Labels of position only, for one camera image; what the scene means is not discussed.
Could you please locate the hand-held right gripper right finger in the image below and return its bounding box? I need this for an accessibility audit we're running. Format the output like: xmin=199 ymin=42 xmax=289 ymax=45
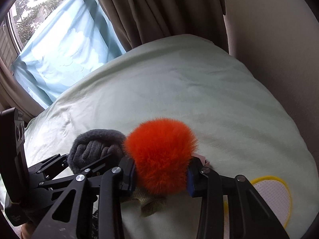
xmin=186 ymin=159 xmax=290 ymax=239

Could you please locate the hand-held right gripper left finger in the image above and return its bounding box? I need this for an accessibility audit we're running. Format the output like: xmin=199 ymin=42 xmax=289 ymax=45
xmin=35 ymin=157 xmax=137 ymax=239

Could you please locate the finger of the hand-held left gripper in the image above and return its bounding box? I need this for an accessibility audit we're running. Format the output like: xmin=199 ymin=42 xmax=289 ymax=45
xmin=27 ymin=153 xmax=71 ymax=178
xmin=30 ymin=154 xmax=125 ymax=195

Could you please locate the orange fluffy pompom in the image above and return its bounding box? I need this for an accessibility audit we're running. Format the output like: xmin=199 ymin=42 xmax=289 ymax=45
xmin=123 ymin=119 xmax=200 ymax=195

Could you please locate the small pink item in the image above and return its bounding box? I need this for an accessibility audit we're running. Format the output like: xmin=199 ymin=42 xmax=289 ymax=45
xmin=196 ymin=154 xmax=211 ymax=169

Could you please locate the khaki plush cloth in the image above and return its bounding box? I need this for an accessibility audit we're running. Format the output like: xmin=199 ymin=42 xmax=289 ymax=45
xmin=125 ymin=186 xmax=168 ymax=217

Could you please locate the beige curtain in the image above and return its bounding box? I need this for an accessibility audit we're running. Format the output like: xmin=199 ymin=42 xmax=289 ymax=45
xmin=88 ymin=0 xmax=233 ymax=55
xmin=0 ymin=53 xmax=46 ymax=120

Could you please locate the yellow rimmed white patch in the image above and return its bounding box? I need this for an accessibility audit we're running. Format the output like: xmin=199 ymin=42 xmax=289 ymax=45
xmin=223 ymin=175 xmax=292 ymax=230

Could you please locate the light green blanket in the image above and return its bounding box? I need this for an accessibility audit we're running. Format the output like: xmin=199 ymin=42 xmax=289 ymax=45
xmin=0 ymin=33 xmax=313 ymax=239

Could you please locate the light blue cloth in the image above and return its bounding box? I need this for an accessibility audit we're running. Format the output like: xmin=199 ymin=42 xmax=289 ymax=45
xmin=11 ymin=0 xmax=126 ymax=109

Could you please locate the window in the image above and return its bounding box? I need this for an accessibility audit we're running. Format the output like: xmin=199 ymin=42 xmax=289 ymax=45
xmin=4 ymin=0 xmax=84 ymax=54

